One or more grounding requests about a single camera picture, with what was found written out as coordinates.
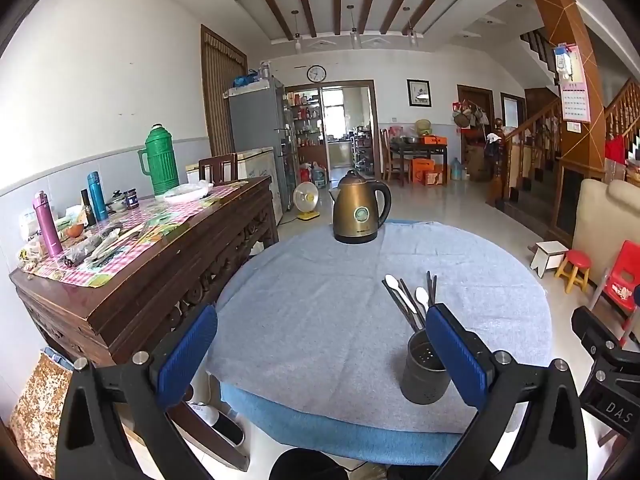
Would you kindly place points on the purple vacuum bottle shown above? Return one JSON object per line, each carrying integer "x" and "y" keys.
{"x": 48, "y": 227}

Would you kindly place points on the brown floral board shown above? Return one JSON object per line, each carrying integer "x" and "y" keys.
{"x": 40, "y": 410}

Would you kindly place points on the red plastic chair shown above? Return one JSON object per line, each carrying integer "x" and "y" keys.
{"x": 620, "y": 280}

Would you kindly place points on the blue bag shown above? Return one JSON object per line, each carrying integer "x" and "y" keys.
{"x": 245, "y": 81}

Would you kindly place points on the small dark jar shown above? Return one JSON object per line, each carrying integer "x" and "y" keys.
{"x": 131, "y": 200}

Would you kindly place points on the orange fruit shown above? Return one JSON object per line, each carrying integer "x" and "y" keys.
{"x": 75, "y": 230}

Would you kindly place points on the round table with grey cloth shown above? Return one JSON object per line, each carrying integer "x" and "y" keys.
{"x": 310, "y": 310}

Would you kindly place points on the blue vacuum bottle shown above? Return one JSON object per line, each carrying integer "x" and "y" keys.
{"x": 97, "y": 197}

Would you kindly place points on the clear water jug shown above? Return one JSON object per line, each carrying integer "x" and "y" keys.
{"x": 457, "y": 170}

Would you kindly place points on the flat orange box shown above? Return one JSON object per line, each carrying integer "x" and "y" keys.
{"x": 432, "y": 140}

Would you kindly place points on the framed wall picture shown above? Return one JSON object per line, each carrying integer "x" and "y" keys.
{"x": 419, "y": 93}

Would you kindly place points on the carved wooden sideboard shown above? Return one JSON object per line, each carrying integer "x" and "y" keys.
{"x": 150, "y": 280}

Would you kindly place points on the blue water jug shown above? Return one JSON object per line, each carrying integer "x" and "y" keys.
{"x": 319, "y": 175}

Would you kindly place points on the orange cardboard box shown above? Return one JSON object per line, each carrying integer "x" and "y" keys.
{"x": 427, "y": 172}

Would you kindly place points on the pink checkered cloth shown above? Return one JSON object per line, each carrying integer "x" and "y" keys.
{"x": 165, "y": 220}

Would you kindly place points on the red and yellow stool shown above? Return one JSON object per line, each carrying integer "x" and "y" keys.
{"x": 575, "y": 260}

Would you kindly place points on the plastic bag of cutlery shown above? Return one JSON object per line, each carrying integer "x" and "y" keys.
{"x": 100, "y": 247}

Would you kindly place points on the bronze electric kettle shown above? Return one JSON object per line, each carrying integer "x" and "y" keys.
{"x": 357, "y": 210}

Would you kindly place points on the brown door curtain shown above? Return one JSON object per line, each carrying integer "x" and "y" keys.
{"x": 220, "y": 95}

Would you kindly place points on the pendant lamp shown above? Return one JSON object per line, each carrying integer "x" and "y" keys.
{"x": 412, "y": 35}
{"x": 297, "y": 40}
{"x": 354, "y": 37}

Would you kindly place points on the white and black appliance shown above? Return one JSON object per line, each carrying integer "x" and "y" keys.
{"x": 215, "y": 417}

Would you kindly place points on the round electric heater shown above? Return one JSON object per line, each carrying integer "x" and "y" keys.
{"x": 306, "y": 197}

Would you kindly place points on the round wall clock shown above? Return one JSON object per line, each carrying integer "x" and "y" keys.
{"x": 316, "y": 74}

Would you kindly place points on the small lidded pot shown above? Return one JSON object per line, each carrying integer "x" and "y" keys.
{"x": 116, "y": 202}

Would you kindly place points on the wooden chair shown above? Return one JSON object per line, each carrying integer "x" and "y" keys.
{"x": 217, "y": 167}

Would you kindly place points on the wooden stair railing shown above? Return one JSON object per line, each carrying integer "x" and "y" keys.
{"x": 530, "y": 125}

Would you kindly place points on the small white stool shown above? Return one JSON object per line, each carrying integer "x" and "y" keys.
{"x": 547, "y": 252}

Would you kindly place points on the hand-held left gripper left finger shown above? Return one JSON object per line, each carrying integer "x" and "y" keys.
{"x": 187, "y": 350}

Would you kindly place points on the pink wall calendar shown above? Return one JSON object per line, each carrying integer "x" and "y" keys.
{"x": 575, "y": 95}

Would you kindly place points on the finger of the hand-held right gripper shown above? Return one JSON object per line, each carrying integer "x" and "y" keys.
{"x": 597, "y": 332}

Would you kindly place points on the black bottle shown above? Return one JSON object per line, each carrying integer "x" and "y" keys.
{"x": 88, "y": 210}

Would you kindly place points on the beige sofa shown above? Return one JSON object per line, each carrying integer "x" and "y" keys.
{"x": 597, "y": 220}

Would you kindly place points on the white chest freezer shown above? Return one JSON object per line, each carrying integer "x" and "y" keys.
{"x": 257, "y": 165}

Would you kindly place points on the dark wooden dining table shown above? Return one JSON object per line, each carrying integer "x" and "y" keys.
{"x": 417, "y": 149}

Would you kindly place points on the green thermos jug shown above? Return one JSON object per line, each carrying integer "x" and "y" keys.
{"x": 161, "y": 160}

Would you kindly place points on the grey refrigerator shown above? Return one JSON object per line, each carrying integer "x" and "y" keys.
{"x": 255, "y": 120}

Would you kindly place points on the white plate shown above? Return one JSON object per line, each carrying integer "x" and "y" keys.
{"x": 185, "y": 194}

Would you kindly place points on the black round stool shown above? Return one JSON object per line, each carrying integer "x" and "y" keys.
{"x": 310, "y": 465}

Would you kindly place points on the dark metal utensil holder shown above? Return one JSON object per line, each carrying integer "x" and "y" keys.
{"x": 417, "y": 375}

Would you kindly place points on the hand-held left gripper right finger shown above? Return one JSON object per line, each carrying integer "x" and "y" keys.
{"x": 452, "y": 355}

